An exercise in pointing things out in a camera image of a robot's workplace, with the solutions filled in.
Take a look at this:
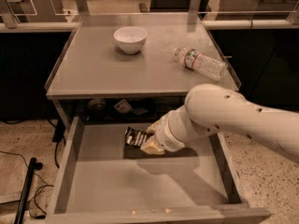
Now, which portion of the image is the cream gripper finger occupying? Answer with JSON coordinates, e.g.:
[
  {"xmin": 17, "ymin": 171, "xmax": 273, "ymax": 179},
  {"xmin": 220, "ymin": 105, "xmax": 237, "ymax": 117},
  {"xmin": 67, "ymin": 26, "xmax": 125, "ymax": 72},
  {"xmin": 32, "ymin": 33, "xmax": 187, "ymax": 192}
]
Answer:
[
  {"xmin": 140, "ymin": 137, "xmax": 164, "ymax": 155},
  {"xmin": 146, "ymin": 120, "xmax": 160, "ymax": 134}
]

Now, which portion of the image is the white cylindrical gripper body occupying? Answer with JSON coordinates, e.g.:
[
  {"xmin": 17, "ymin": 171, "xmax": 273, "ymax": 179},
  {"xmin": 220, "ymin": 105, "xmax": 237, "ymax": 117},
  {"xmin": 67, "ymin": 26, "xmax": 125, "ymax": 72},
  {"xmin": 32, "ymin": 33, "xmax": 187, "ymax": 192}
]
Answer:
[{"xmin": 154, "ymin": 109, "xmax": 188, "ymax": 152}]

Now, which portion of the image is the black rxbar chocolate wrapper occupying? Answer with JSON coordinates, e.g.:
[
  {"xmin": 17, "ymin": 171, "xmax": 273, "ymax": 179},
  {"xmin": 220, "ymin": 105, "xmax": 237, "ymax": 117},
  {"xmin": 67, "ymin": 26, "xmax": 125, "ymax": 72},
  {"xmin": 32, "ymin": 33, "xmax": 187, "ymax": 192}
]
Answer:
[{"xmin": 125, "ymin": 127, "xmax": 151, "ymax": 147}]

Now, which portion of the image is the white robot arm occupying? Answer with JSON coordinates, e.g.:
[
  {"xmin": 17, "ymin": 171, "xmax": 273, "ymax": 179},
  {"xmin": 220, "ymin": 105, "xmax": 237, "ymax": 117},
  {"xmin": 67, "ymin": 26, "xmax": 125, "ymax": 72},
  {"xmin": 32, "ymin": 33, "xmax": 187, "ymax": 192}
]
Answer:
[{"xmin": 141, "ymin": 84, "xmax": 299, "ymax": 162}]

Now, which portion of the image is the white tag under counter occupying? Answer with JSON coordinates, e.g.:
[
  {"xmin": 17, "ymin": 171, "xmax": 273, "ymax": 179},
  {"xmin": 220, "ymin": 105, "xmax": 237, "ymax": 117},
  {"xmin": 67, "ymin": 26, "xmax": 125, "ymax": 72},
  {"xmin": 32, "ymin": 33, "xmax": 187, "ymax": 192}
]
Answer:
[{"xmin": 114, "ymin": 99, "xmax": 133, "ymax": 114}]

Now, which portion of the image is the grey open top drawer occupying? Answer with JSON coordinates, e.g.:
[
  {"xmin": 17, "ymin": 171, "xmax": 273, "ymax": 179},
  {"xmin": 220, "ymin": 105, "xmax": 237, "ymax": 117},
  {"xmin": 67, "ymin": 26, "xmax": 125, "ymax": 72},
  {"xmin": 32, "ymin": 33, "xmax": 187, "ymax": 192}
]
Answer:
[{"xmin": 46, "ymin": 117, "xmax": 271, "ymax": 224}]

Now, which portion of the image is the clear plastic water bottle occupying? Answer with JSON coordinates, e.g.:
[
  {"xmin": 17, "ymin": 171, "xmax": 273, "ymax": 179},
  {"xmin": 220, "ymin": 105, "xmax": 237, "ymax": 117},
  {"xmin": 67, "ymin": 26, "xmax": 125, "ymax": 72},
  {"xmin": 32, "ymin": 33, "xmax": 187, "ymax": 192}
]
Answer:
[{"xmin": 174, "ymin": 48, "xmax": 227, "ymax": 81}]

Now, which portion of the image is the black power strip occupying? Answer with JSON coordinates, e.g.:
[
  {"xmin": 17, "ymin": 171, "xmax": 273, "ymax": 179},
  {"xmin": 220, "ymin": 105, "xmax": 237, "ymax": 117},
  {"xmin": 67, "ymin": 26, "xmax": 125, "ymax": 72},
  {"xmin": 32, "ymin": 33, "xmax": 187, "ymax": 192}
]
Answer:
[{"xmin": 52, "ymin": 119, "xmax": 65, "ymax": 143}]

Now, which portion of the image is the white ceramic bowl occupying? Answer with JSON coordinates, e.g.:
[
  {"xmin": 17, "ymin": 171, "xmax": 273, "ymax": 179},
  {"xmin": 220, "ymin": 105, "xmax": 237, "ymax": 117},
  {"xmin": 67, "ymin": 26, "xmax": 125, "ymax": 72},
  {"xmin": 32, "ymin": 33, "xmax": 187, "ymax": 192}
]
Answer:
[{"xmin": 113, "ymin": 26, "xmax": 148, "ymax": 54}]

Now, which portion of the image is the grey railing bar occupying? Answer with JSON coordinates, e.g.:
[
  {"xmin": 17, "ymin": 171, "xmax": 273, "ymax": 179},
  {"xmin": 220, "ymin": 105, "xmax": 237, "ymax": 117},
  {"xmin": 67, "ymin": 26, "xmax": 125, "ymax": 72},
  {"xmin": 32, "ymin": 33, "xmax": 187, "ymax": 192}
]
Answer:
[{"xmin": 0, "ymin": 19, "xmax": 299, "ymax": 33}]

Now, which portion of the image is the black pole on floor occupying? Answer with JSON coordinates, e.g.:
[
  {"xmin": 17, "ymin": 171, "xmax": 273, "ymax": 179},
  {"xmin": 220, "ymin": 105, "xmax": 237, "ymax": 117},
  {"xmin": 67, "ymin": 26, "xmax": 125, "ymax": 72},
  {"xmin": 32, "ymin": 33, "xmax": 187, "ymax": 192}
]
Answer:
[{"xmin": 14, "ymin": 157, "xmax": 42, "ymax": 224}]

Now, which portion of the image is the grey cabinet counter frame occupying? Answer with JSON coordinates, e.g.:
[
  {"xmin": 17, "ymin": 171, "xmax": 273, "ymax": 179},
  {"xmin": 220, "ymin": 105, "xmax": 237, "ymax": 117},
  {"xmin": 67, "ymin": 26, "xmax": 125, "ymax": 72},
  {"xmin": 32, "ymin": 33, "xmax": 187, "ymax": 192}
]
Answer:
[{"xmin": 44, "ymin": 12, "xmax": 242, "ymax": 131}]

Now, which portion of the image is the black floor cable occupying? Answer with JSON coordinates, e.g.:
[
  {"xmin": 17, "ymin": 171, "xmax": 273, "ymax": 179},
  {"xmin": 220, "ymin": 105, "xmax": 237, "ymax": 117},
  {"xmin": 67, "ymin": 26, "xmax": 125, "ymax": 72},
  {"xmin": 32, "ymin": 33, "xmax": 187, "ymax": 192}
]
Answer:
[{"xmin": 0, "ymin": 149, "xmax": 55, "ymax": 219}]

